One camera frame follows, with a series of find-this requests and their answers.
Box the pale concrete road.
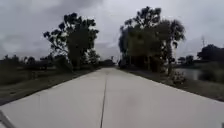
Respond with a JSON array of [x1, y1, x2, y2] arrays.
[[0, 66, 224, 128]]

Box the clump of tall trees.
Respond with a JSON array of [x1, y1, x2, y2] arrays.
[[117, 5, 186, 75]]

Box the tall dark tree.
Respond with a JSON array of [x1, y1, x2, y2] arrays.
[[42, 12, 101, 71]]

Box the low dark bushes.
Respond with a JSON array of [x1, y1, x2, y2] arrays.
[[0, 54, 73, 85]]

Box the grass verge with dirt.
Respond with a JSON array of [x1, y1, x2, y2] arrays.
[[0, 67, 98, 107]]

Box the dark grass verge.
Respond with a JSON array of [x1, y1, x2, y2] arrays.
[[120, 68, 224, 103]]

